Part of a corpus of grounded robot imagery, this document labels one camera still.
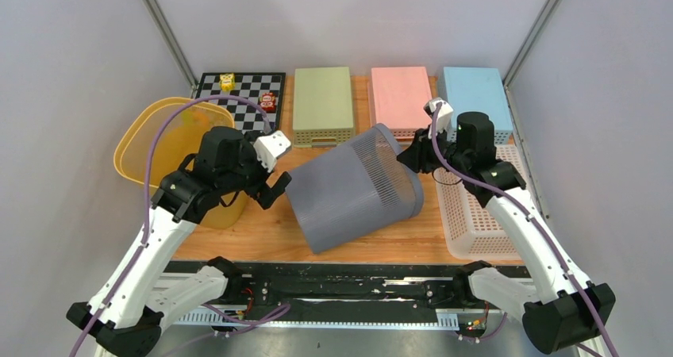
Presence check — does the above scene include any grey mesh basket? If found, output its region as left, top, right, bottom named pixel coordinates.
left=286, top=124, right=425, bottom=254

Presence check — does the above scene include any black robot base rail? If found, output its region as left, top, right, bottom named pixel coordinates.
left=152, top=260, right=532, bottom=340

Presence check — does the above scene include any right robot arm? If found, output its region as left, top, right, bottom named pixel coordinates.
left=398, top=105, right=618, bottom=356

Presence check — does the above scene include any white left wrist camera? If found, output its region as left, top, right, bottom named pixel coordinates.
left=253, top=130, right=292, bottom=173

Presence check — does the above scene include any green perforated tray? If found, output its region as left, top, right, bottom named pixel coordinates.
left=292, top=67, right=356, bottom=148

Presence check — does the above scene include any blue perforated tray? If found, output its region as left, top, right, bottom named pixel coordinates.
left=436, top=67, right=513, bottom=145

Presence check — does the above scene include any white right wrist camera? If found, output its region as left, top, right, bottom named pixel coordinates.
left=423, top=98, right=453, bottom=139

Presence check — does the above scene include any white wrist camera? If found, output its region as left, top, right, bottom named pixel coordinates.
left=423, top=98, right=453, bottom=139
left=253, top=130, right=292, bottom=173

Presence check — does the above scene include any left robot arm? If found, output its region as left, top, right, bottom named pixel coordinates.
left=67, top=126, right=291, bottom=356

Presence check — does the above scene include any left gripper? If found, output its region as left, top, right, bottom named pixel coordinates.
left=218, top=132, right=291, bottom=208

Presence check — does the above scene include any large white perforated basket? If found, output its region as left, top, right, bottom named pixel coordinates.
left=433, top=168, right=520, bottom=262

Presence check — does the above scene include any red owl toy block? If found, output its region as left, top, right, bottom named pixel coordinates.
left=258, top=92, right=278, bottom=113

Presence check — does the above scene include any black white checkerboard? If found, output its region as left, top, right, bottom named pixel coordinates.
left=195, top=71, right=287, bottom=132

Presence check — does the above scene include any yellow ribbed bin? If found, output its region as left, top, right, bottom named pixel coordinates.
left=113, top=97, right=248, bottom=229

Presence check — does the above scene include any yellow owl toy block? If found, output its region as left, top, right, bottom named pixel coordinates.
left=219, top=73, right=236, bottom=92

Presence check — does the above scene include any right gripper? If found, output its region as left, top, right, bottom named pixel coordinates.
left=398, top=123, right=470, bottom=175

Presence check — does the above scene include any pink perforated tray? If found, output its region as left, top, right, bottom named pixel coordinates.
left=367, top=66, right=433, bottom=144

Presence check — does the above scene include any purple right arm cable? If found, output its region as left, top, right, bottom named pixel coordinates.
left=428, top=102, right=621, bottom=357

